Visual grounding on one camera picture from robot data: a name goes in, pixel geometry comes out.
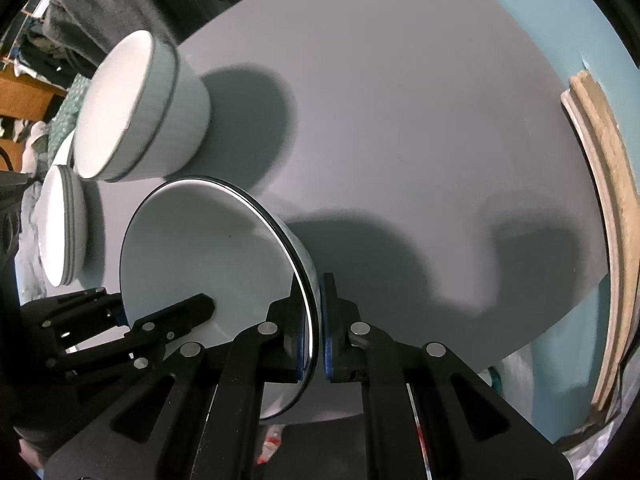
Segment large white bowl dark rim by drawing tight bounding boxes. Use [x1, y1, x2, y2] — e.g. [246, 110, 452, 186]
[260, 209, 321, 347]

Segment wooden boards at wall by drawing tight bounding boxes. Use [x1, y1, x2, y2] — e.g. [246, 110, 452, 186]
[561, 70, 639, 411]

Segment wooden wardrobe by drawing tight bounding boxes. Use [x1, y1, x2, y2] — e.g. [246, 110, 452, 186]
[1, 63, 66, 176]

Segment ribbed white bowl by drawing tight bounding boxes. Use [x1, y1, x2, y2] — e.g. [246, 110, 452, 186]
[117, 42, 212, 181]
[74, 30, 178, 181]

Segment green checkered cloth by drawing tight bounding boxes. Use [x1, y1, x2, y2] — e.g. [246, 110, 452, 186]
[47, 74, 91, 159]

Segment white plate dark rim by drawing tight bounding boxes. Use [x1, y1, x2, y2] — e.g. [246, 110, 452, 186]
[119, 178, 319, 419]

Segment white shallow plate top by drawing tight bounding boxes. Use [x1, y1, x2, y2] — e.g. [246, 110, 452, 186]
[38, 165, 66, 287]

